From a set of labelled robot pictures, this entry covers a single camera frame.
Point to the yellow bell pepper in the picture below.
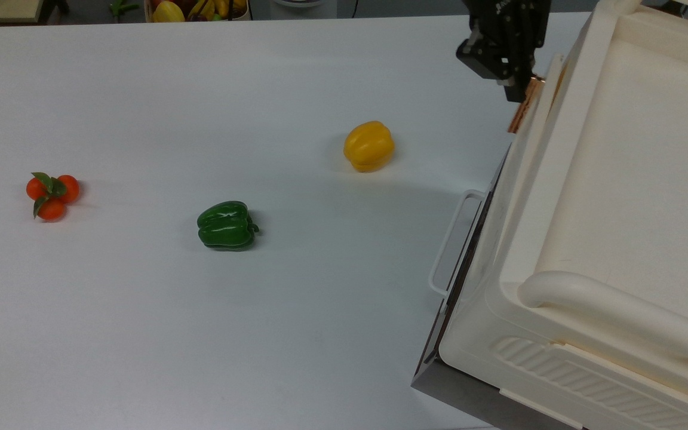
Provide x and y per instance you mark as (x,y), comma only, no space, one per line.
(369,146)

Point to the green toy vegetable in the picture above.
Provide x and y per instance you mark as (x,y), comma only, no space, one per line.
(123,7)

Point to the basket of toy fruit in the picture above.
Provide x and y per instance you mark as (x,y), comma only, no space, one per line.
(197,9)

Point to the wooden side table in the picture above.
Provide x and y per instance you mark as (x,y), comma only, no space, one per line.
(0,9)

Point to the orange tomato cluster with leaves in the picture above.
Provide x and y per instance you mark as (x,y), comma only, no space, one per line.
(51,197)

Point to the white round container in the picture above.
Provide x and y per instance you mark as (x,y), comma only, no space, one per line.
(305,6)

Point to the cream white toaster oven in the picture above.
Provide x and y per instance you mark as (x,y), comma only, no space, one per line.
(630,179)

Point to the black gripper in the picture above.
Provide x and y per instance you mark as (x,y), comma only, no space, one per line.
(502,33)

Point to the green bell pepper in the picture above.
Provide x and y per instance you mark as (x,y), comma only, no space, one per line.
(226,226)

